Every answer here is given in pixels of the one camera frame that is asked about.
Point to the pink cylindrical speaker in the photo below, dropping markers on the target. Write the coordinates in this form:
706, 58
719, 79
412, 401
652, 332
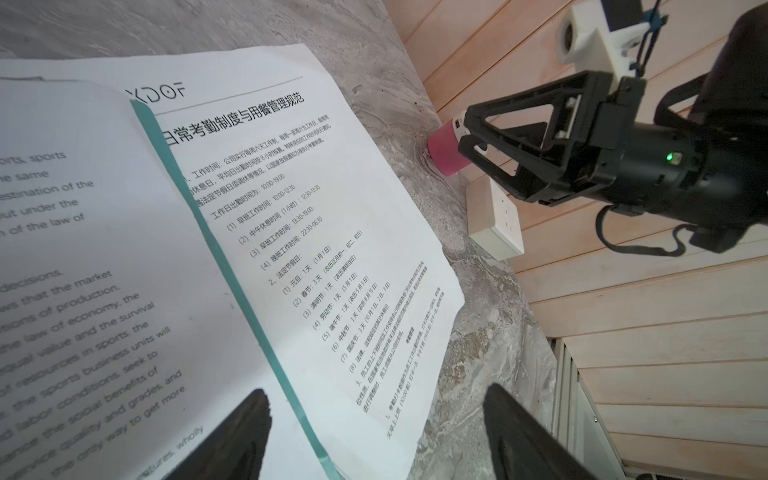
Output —
443, 147

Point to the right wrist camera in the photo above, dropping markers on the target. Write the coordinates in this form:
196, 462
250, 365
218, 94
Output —
596, 35

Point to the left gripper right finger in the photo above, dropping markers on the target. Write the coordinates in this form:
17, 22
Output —
521, 448

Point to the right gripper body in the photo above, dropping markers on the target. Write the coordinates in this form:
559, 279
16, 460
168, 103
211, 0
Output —
703, 163

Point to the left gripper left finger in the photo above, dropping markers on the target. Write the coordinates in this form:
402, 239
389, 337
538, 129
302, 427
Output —
235, 450

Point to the green file folder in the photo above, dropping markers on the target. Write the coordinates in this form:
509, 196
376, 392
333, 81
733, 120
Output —
156, 137

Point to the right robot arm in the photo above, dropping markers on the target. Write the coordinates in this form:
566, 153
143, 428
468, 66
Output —
743, 56

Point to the printed paper stack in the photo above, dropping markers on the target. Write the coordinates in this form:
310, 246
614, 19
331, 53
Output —
346, 277

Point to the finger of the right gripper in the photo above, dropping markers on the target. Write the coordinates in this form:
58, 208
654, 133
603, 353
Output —
573, 101
549, 171

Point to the white power socket cube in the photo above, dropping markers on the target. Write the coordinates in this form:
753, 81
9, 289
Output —
493, 220

